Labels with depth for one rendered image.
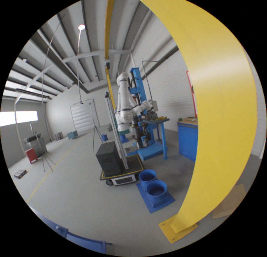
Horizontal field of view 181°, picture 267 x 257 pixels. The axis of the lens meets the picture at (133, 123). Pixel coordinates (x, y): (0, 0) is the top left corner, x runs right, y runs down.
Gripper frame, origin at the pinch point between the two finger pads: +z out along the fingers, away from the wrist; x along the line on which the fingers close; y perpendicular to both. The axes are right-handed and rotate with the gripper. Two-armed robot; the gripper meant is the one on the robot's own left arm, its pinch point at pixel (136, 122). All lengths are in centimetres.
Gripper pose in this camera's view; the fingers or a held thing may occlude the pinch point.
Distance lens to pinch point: 208.8
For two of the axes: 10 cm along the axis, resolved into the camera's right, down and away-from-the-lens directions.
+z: 2.2, 9.6, 1.7
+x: -9.4, 2.6, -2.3
